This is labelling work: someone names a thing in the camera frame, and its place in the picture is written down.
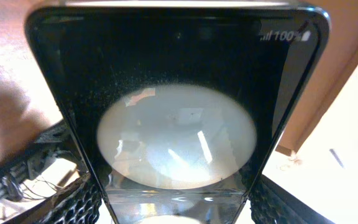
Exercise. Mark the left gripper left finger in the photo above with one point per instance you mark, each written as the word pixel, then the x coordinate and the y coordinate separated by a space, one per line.
pixel 77 203

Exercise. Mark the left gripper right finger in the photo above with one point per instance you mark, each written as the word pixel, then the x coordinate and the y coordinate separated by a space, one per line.
pixel 271 204

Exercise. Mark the black smartphone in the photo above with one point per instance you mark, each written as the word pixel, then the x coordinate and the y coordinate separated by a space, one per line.
pixel 176 106

